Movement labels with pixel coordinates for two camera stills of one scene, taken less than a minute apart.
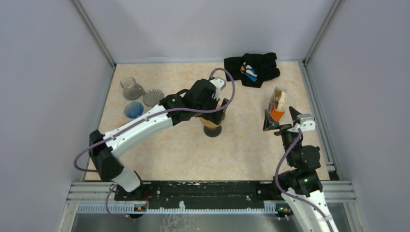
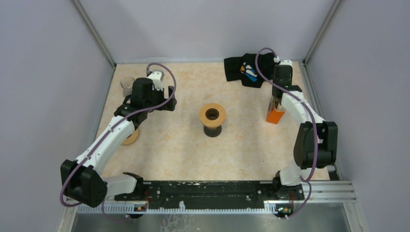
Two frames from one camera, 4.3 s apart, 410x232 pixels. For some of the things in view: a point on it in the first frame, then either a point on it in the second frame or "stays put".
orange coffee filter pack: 278,105 stays put
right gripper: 269,123 -> 273,80
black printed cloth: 252,68 stays put
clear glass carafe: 132,90 stays put
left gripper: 216,116 -> 169,106
